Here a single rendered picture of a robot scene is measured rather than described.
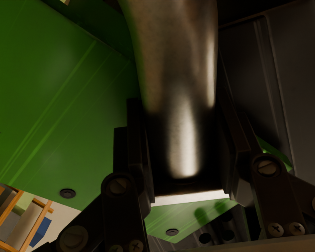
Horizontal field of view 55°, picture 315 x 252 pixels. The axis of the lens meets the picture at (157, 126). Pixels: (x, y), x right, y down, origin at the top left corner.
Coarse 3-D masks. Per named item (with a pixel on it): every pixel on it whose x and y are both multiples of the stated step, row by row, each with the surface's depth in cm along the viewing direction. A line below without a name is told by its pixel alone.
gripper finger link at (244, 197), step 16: (224, 96) 13; (224, 112) 12; (240, 112) 13; (224, 128) 12; (240, 128) 11; (224, 144) 12; (240, 144) 11; (256, 144) 12; (224, 160) 12; (240, 160) 11; (224, 176) 12; (240, 176) 11; (224, 192) 13; (240, 192) 11; (304, 192) 10; (304, 208) 10
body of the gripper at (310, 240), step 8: (256, 240) 8; (264, 240) 8; (272, 240) 8; (280, 240) 8; (288, 240) 8; (296, 240) 8; (304, 240) 8; (312, 240) 8; (192, 248) 8; (200, 248) 8; (208, 248) 8; (216, 248) 8; (224, 248) 8; (232, 248) 8; (240, 248) 8; (248, 248) 8; (256, 248) 8; (264, 248) 8; (272, 248) 8; (280, 248) 8; (288, 248) 8; (296, 248) 8; (304, 248) 8; (312, 248) 8
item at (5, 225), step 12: (0, 192) 570; (24, 192) 599; (12, 204) 557; (24, 204) 582; (36, 204) 653; (48, 204) 608; (12, 216) 554; (0, 228) 523; (12, 228) 538; (36, 228) 557; (0, 240) 510; (36, 240) 568
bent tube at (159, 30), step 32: (128, 0) 9; (160, 0) 8; (192, 0) 8; (160, 32) 9; (192, 32) 9; (160, 64) 10; (192, 64) 10; (160, 96) 11; (192, 96) 11; (160, 128) 12; (192, 128) 12; (160, 160) 13; (192, 160) 13; (160, 192) 14; (192, 192) 13
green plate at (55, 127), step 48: (0, 0) 11; (48, 0) 12; (96, 0) 19; (0, 48) 13; (48, 48) 13; (96, 48) 13; (0, 96) 14; (48, 96) 14; (96, 96) 15; (0, 144) 16; (48, 144) 16; (96, 144) 17; (48, 192) 19; (96, 192) 19
